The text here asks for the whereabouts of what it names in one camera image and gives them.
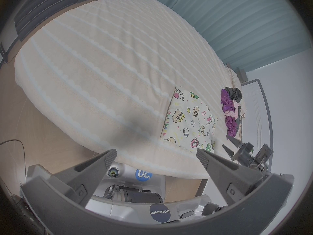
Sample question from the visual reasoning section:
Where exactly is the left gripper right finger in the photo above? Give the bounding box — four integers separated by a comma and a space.
196, 148, 266, 206

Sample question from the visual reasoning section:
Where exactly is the pink garment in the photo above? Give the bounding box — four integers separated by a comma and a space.
224, 100, 241, 119

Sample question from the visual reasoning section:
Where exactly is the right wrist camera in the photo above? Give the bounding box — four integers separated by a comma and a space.
255, 144, 274, 161

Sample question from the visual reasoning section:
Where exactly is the black cable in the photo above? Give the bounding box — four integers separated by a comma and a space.
0, 139, 26, 180

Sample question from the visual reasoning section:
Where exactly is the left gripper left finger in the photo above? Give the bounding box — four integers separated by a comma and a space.
50, 149, 117, 209

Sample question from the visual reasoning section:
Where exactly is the black garment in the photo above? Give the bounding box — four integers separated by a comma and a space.
225, 87, 242, 102

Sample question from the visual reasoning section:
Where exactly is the white printed pyjama top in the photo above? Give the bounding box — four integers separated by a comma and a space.
160, 86, 218, 154

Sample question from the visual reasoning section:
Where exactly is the bed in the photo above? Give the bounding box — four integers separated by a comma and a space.
14, 0, 273, 179

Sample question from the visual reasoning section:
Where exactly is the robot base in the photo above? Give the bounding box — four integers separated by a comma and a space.
26, 162, 229, 226

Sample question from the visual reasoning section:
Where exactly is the blue-green curtain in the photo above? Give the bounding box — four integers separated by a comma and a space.
97, 0, 311, 72

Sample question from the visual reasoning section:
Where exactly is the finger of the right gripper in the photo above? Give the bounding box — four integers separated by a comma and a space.
226, 136, 246, 148
222, 144, 237, 161

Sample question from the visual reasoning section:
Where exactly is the purple satin garment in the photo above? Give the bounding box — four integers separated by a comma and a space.
221, 89, 239, 137

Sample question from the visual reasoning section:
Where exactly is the grey bedside table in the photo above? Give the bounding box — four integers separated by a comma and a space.
226, 63, 248, 83

